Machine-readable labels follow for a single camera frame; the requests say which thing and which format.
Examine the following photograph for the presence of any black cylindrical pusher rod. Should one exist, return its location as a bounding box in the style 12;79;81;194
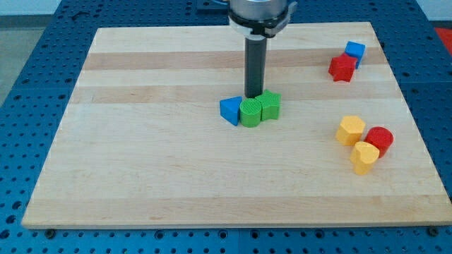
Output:
244;38;267;98

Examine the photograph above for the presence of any green star block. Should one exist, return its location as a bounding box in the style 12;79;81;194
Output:
255;90;281;121

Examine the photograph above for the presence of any red star block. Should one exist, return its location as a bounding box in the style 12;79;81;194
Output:
328;53;357;82

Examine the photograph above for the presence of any blue cube block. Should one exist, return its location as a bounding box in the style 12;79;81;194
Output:
345;41;367;69

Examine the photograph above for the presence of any green cylinder block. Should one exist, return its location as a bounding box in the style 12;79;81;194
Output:
239;98;262;128

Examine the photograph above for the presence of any blue triangle block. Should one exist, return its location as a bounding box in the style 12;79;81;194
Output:
219;96;242;126

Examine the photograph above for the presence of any yellow hexagon block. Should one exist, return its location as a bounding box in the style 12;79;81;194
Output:
335;116;366;146

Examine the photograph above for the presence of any wooden board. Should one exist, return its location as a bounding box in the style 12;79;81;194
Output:
22;22;451;229

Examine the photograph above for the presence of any yellow heart block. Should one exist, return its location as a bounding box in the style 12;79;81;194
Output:
350;141;380;175

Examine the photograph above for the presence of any red cylinder block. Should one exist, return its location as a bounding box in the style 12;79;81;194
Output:
364;126;394;158

